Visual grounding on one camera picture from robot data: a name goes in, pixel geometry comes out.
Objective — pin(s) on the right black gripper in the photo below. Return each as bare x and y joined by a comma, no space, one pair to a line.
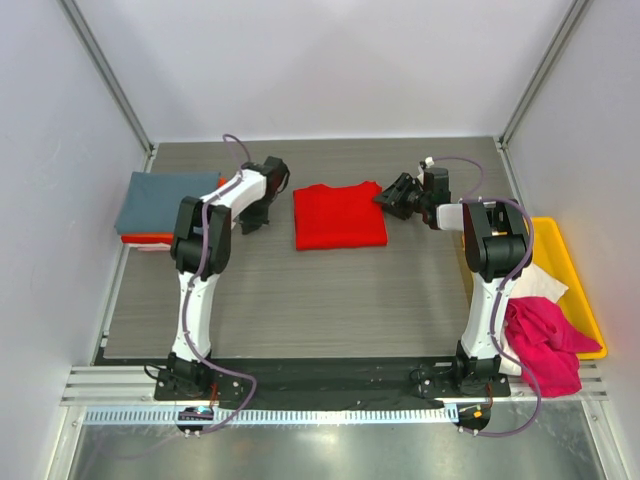
398,195

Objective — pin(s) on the aluminium frame post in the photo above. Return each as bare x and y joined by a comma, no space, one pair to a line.
82,29
559,40

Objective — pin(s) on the white t shirt in bin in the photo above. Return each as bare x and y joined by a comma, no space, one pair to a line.
533,282

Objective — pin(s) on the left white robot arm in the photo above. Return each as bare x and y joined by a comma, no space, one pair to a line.
201,250

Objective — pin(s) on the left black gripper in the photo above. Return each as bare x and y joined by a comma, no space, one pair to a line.
255,220

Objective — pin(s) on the folded grey t shirt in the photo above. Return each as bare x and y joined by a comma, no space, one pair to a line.
150,200

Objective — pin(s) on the slotted cable duct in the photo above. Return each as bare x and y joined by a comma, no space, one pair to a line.
197,416

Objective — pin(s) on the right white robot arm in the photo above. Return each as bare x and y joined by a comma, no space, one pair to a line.
470,376

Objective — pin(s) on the red t shirt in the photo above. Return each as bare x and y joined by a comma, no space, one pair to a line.
328,218

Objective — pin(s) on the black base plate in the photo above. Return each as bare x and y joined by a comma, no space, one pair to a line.
374,384

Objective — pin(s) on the right aluminium frame post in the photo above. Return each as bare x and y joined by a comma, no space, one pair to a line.
559,40

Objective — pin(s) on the yellow plastic bin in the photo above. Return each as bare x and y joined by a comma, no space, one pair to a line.
570,260

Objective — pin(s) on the left aluminium frame post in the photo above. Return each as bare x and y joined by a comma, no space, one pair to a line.
82,29

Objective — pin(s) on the folded orange t shirt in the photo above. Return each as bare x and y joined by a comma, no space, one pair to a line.
150,238

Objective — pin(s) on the magenta t shirt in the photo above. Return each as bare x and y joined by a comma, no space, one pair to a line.
547,345

